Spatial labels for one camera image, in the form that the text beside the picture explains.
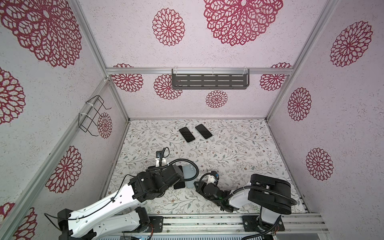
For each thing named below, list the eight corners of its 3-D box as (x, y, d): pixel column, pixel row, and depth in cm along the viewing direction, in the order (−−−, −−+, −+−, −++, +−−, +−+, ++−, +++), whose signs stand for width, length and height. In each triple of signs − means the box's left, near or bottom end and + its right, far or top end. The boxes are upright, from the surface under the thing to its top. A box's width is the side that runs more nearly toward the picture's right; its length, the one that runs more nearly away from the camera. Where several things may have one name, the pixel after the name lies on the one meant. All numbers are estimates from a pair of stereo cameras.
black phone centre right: (206, 139, 111) (206, 137, 109) (195, 128, 118) (195, 126, 116) (212, 136, 113) (212, 134, 111) (201, 125, 120) (201, 123, 118)
